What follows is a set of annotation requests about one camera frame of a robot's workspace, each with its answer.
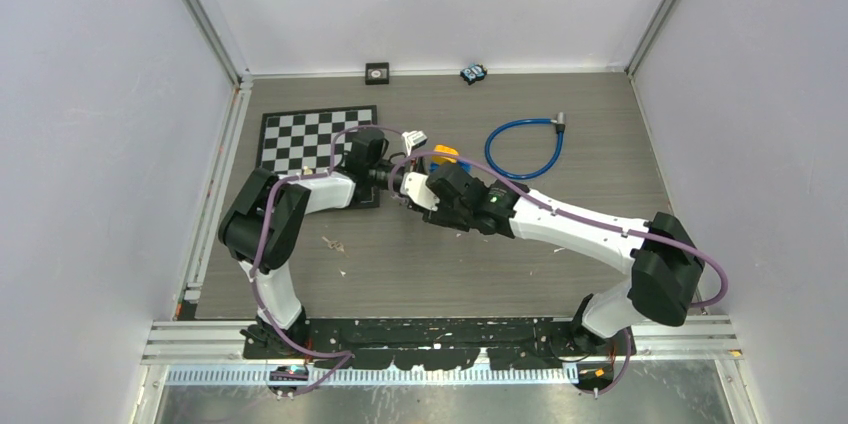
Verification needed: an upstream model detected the silver key bunch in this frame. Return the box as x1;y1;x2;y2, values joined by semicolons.
322;236;348;256

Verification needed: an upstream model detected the blue cable lock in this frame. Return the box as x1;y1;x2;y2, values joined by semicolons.
484;112;568;182

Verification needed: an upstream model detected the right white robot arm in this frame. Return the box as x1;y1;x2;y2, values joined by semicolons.
401;162;704;355

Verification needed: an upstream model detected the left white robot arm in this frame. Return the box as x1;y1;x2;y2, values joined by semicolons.
218;125;398;358

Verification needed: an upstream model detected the blue yellow toy car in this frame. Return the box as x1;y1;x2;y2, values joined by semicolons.
429;144;471;173

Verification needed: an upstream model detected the small black square box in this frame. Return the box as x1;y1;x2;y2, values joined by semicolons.
364;62;390;85

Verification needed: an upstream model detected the black white chessboard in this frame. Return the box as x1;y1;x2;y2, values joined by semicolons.
256;105;378;176

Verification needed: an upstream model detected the small blue toy car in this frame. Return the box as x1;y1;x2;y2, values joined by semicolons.
459;63;488;85

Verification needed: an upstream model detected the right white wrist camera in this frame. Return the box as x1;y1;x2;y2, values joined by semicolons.
400;172;440;211

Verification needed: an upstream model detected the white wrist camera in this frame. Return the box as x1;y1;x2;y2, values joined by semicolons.
400;172;440;211
401;130;428;156

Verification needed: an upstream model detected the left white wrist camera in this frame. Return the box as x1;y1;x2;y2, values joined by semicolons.
401;130;428;156

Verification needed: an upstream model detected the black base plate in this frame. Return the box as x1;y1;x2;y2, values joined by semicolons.
240;317;632;371

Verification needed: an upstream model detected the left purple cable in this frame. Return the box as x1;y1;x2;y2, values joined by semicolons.
250;125;405;363

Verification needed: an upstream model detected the purple cable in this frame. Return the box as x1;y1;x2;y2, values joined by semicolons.
387;154;730;310
250;125;405;363

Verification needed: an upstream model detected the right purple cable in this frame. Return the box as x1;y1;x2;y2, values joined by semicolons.
387;154;730;310

